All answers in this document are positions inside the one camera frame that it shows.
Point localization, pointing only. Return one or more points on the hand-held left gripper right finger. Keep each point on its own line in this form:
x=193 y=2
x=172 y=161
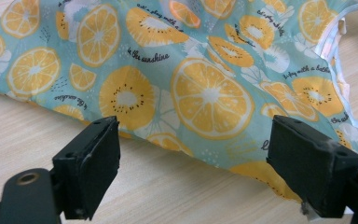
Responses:
x=310 y=168

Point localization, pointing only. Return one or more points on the citrus print fabric bag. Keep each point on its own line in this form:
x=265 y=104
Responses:
x=211 y=93

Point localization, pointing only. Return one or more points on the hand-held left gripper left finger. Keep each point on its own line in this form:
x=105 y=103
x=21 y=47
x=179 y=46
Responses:
x=87 y=168

